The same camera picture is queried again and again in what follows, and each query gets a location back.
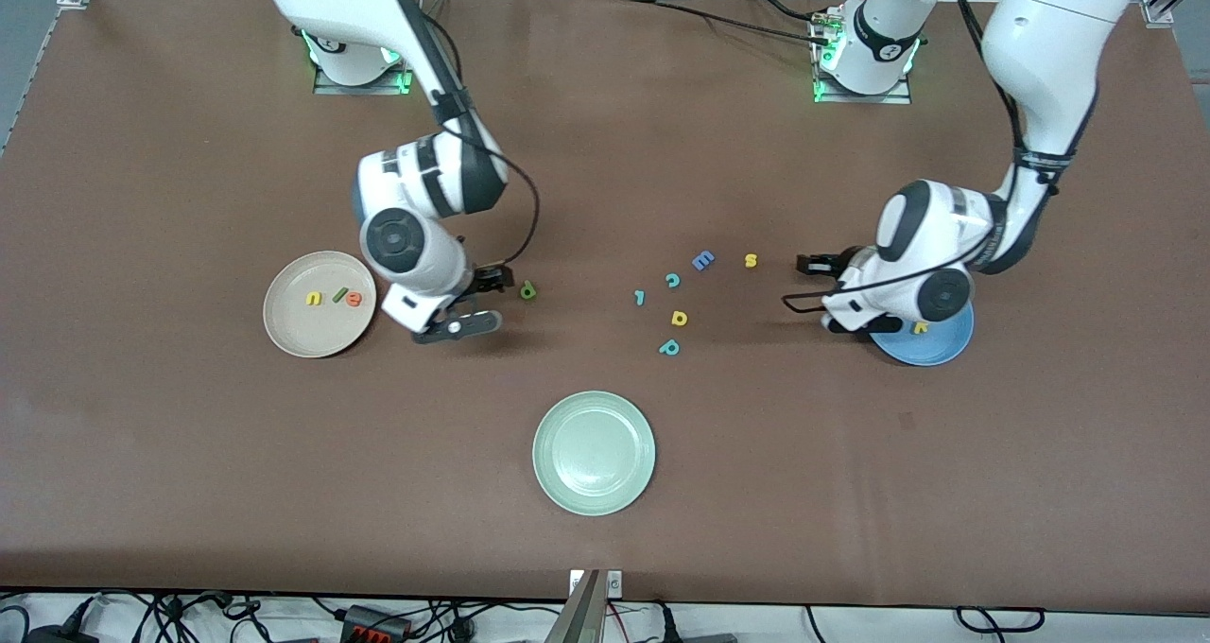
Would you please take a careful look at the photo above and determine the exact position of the black red power strip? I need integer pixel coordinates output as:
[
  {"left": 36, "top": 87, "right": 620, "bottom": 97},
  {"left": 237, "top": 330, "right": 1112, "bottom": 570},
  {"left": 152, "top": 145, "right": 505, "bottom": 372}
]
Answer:
[{"left": 338, "top": 604, "right": 414, "bottom": 640}]

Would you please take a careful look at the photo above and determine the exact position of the beige round plate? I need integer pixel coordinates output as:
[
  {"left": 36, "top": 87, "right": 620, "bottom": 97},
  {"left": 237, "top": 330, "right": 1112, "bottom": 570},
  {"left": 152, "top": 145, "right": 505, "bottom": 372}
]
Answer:
[{"left": 263, "top": 251, "right": 378, "bottom": 359}]

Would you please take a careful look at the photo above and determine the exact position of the blue round plate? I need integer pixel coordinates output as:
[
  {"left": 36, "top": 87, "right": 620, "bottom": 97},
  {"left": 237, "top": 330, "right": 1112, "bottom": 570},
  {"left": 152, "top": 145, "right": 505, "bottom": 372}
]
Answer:
[{"left": 868, "top": 298, "right": 976, "bottom": 368}]

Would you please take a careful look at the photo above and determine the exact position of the black cable loop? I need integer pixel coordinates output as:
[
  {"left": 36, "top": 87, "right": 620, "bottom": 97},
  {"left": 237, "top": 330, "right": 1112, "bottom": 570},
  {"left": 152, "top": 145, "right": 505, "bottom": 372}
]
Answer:
[{"left": 955, "top": 605, "right": 1046, "bottom": 634}]

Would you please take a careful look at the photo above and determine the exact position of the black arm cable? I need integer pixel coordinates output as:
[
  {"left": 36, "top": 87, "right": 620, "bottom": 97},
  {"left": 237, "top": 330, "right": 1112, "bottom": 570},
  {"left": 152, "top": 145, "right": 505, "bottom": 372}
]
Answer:
[
  {"left": 416, "top": 9, "right": 542, "bottom": 271},
  {"left": 782, "top": 0, "right": 1064, "bottom": 315}
]

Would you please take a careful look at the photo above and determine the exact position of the short black curved cable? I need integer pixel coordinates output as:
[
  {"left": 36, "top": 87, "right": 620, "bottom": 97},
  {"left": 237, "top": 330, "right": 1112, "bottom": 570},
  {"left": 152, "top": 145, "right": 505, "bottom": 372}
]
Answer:
[{"left": 742, "top": 0, "right": 823, "bottom": 25}]

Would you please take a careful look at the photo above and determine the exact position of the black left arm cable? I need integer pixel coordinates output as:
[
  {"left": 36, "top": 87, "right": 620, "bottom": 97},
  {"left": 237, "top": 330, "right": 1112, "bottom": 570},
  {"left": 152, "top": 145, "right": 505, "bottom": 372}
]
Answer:
[{"left": 782, "top": 0, "right": 1064, "bottom": 315}]

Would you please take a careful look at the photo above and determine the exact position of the brown table cover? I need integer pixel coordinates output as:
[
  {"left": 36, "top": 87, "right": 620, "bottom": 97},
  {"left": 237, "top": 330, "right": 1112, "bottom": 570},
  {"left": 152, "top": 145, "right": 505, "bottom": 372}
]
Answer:
[{"left": 0, "top": 0, "right": 1210, "bottom": 616}]

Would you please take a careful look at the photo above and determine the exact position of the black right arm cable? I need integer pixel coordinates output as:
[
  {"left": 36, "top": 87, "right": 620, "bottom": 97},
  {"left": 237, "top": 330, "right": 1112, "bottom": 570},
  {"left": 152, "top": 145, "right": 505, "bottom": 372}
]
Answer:
[{"left": 416, "top": 9, "right": 542, "bottom": 271}]

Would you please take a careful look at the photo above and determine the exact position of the long black table cable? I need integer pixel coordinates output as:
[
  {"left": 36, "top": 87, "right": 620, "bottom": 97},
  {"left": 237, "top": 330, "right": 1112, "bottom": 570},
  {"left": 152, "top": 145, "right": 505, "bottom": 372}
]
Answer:
[{"left": 626, "top": 0, "right": 831, "bottom": 44}]

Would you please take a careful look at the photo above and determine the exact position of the grey metal mount bar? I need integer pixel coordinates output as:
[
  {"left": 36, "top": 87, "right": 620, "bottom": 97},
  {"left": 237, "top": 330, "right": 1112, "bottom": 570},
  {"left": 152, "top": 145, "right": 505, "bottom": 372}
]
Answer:
[{"left": 544, "top": 569, "right": 606, "bottom": 643}]

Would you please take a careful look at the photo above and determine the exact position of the pale green round plate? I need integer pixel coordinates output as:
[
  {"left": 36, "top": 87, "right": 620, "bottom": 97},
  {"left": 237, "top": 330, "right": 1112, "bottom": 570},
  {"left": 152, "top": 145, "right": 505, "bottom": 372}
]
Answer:
[{"left": 532, "top": 391, "right": 657, "bottom": 517}]

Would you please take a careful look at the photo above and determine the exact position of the black plug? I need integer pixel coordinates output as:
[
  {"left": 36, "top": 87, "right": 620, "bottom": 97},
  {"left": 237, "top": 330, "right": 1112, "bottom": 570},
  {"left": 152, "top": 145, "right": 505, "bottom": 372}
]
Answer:
[{"left": 652, "top": 605, "right": 738, "bottom": 643}]

